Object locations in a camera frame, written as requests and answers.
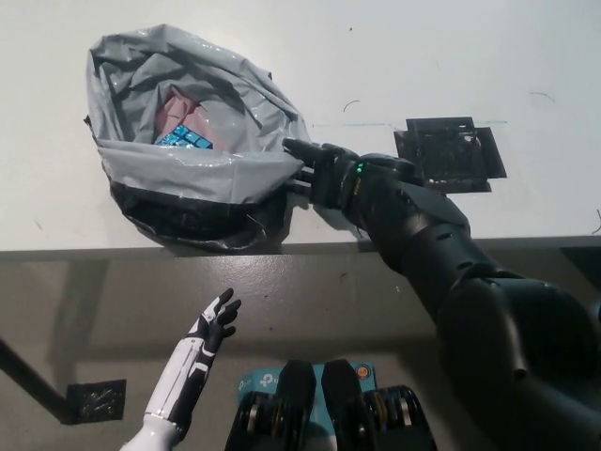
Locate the black table leg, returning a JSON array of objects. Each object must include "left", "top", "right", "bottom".
[{"left": 0, "top": 335, "right": 79, "bottom": 427}]

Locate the black tape floor patch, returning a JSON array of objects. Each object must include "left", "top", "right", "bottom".
[{"left": 67, "top": 379, "right": 128, "bottom": 424}]

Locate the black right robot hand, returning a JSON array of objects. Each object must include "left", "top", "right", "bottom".
[{"left": 283, "top": 137, "right": 366, "bottom": 211}]

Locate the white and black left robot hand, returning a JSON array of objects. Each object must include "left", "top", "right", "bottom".
[{"left": 187, "top": 288, "right": 243, "bottom": 367}]

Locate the pink crumpled cloth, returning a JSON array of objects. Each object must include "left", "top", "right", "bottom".
[{"left": 154, "top": 91, "right": 226, "bottom": 151}]

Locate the black tape square marker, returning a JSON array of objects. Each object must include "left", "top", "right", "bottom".
[{"left": 393, "top": 117, "right": 509, "bottom": 193}]

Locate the rubik's cube with blue face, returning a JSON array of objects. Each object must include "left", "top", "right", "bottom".
[{"left": 154, "top": 125, "right": 213, "bottom": 151}]

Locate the grey and black plastic bag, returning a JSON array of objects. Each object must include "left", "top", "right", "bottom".
[{"left": 84, "top": 31, "right": 314, "bottom": 255}]

